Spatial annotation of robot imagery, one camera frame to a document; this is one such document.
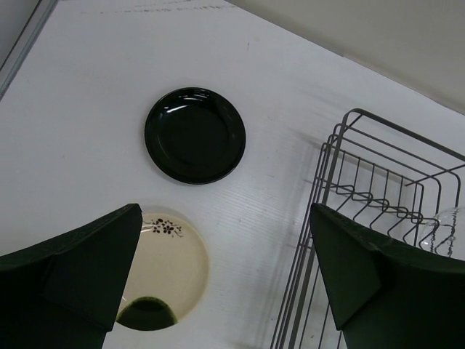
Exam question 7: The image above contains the clear glass plate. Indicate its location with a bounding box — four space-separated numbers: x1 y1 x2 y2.
418 206 464 261

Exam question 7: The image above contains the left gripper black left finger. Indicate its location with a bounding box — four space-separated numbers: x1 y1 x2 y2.
1 204 142 348

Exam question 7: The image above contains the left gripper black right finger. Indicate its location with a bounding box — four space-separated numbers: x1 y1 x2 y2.
310 204 464 348

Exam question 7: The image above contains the black round plate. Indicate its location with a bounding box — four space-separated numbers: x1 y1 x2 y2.
144 87 246 185

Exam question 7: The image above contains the cream plate with flower pattern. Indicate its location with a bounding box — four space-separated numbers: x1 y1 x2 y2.
116 206 211 332

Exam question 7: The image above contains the grey wire dish rack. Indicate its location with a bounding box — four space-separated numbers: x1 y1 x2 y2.
272 108 464 348

